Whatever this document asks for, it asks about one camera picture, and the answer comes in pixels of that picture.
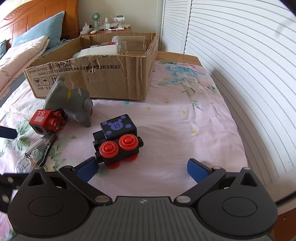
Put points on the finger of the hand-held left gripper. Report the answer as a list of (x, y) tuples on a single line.
[(7, 132), (8, 185)]

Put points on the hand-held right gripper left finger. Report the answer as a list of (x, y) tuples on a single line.
[(86, 170)]

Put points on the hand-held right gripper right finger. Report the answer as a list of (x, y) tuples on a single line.
[(196, 171)]

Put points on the black toy train block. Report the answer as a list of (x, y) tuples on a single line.
[(118, 129)]

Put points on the brown cardboard box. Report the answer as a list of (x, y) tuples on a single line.
[(104, 78)]

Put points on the white bottle with green label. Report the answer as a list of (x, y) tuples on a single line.
[(99, 51)]

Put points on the clear plastic jar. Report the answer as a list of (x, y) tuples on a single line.
[(134, 42)]

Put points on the clear correction tape dispenser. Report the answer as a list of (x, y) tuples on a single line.
[(41, 148)]

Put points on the red toy train block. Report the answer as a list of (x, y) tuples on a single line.
[(44, 119)]

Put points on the pink floral sheet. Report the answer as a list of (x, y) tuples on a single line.
[(185, 129)]

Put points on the grey elephant toy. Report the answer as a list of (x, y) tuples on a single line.
[(69, 102)]

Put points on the pink quilt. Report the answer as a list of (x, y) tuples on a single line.
[(18, 60)]

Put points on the blue pillow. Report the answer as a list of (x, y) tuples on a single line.
[(39, 30)]

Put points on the white louvered closet door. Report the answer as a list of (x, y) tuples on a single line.
[(249, 69), (177, 25)]

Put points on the wooden headboard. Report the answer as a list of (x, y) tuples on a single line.
[(34, 14)]

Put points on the white charger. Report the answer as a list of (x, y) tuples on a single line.
[(86, 30)]

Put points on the wooden nightstand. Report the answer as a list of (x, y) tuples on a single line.
[(111, 32)]

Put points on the small green desk fan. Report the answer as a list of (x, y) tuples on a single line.
[(94, 19)]

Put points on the small clear bottle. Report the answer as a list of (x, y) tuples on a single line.
[(106, 25)]

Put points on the white phone stand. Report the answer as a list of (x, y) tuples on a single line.
[(119, 22)]

